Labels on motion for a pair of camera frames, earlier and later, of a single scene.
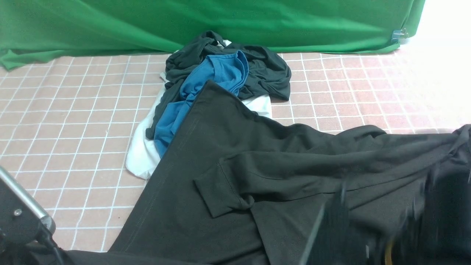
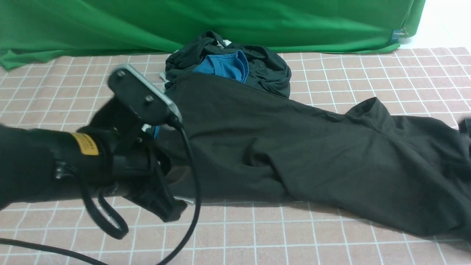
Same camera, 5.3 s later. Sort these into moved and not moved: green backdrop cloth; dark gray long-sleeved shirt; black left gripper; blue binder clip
Moved: black left gripper; dark gray long-sleeved shirt
Not moved: green backdrop cloth; blue binder clip
